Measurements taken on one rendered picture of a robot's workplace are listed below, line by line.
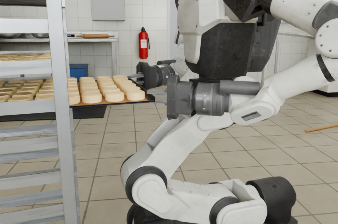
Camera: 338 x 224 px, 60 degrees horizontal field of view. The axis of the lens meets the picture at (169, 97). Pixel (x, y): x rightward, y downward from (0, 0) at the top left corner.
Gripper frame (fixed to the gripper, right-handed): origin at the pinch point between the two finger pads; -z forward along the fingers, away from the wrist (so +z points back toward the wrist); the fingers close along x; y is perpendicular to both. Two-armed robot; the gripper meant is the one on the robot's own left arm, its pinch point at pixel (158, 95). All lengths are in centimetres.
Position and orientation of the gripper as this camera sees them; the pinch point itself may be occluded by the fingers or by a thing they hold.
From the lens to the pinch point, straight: 81.0
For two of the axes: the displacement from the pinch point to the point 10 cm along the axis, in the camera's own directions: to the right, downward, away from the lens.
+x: 0.1, -9.8, -2.2
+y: -2.1, 2.1, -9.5
